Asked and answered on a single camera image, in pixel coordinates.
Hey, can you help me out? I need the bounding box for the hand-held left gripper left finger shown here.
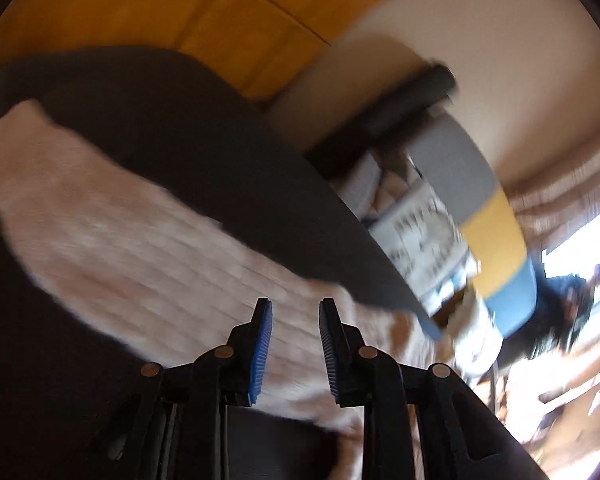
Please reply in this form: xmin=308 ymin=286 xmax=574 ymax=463
xmin=87 ymin=297 xmax=273 ymax=480

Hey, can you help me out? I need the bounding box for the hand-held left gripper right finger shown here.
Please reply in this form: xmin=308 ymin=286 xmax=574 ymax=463
xmin=319 ymin=297 xmax=551 ymax=480

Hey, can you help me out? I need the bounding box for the cream knit sweater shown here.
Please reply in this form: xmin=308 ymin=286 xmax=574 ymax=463
xmin=0 ymin=99 xmax=431 ymax=480

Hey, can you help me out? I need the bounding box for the deer print cushion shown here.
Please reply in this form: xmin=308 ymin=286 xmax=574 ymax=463
xmin=450 ymin=295 xmax=503 ymax=378

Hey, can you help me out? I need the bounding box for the tiger print cushion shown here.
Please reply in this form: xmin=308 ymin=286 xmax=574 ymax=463
xmin=370 ymin=180 xmax=473 ymax=301

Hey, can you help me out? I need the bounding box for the grey yellow blue sofa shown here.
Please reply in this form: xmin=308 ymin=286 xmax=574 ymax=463
xmin=340 ymin=110 xmax=538 ymax=338

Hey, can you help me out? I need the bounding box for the rolled black mat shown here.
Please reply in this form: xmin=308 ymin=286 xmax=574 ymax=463
xmin=305 ymin=64 xmax=456 ymax=181

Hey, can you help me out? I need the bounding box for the glass window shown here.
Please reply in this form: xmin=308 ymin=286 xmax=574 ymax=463
xmin=540 ymin=200 xmax=600 ymax=311

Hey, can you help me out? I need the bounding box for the patterned beige curtain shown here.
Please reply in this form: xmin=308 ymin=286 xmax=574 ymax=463
xmin=505 ymin=145 xmax=600 ymax=246

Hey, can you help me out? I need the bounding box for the wooden wardrobe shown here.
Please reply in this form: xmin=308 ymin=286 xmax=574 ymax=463
xmin=0 ymin=0 xmax=431 ymax=103

